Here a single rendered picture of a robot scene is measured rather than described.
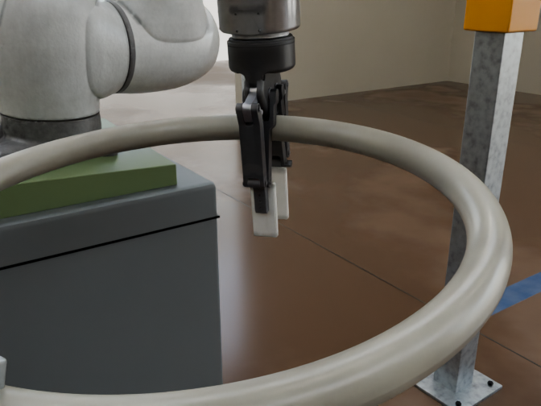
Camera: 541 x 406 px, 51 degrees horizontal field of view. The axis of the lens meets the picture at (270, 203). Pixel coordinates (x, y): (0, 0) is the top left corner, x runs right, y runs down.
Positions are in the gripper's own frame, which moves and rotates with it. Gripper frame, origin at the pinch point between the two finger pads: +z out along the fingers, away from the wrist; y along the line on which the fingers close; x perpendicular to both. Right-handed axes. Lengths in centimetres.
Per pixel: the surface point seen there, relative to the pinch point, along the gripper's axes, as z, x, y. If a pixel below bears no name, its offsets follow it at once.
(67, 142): -11.0, -18.7, 11.9
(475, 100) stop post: 7, 28, -83
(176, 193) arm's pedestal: 4.9, -18.8, -11.9
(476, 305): -9.8, 22.1, 33.6
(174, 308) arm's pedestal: 24.3, -20.6, -9.2
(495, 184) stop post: 28, 34, -82
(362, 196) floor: 99, -19, -235
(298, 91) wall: 106, -126, -524
